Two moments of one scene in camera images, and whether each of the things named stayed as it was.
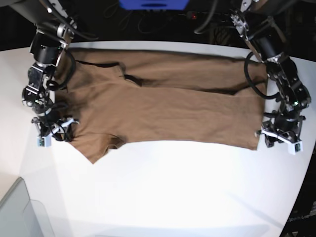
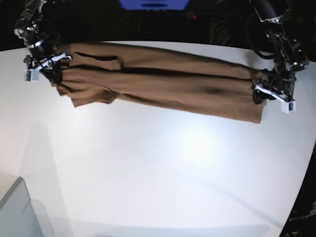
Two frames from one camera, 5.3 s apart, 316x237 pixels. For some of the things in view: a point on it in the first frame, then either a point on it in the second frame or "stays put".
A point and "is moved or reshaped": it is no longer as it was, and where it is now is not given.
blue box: (153, 5) stays put
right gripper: (288, 127) -> (280, 87)
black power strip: (193, 16) stays put
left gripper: (60, 129) -> (33, 64)
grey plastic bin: (21, 217) stays put
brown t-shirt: (112, 96) is moved or reshaped
